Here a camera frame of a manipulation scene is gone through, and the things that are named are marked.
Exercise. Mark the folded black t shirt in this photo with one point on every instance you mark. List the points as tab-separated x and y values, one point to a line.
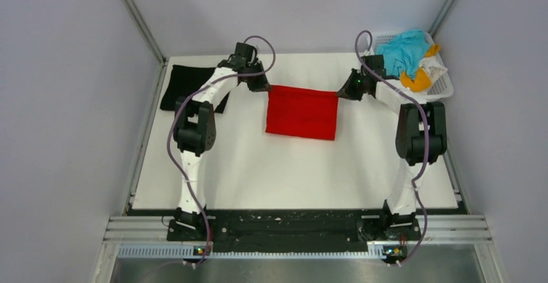
184	81

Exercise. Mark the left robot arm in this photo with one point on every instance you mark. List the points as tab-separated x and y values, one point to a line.
194	130

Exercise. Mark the light blue t shirt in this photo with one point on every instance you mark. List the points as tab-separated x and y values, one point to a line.
404	52

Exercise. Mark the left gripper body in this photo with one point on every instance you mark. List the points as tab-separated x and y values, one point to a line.
254	81

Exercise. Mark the white t shirt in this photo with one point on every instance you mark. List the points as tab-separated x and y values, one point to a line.
429	71

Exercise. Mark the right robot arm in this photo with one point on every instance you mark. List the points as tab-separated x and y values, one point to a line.
420	138

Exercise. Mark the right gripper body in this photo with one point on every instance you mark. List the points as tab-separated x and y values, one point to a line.
365	78

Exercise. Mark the orange t shirt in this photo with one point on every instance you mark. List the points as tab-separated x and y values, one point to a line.
417	82

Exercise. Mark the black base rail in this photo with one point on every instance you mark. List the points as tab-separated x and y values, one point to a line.
293	230

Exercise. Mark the white plastic laundry basket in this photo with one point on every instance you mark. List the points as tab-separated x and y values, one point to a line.
442	88

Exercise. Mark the red t shirt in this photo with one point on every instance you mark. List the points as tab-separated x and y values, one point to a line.
303	113

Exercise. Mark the aluminium frame rail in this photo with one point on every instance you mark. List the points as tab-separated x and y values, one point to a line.
146	237

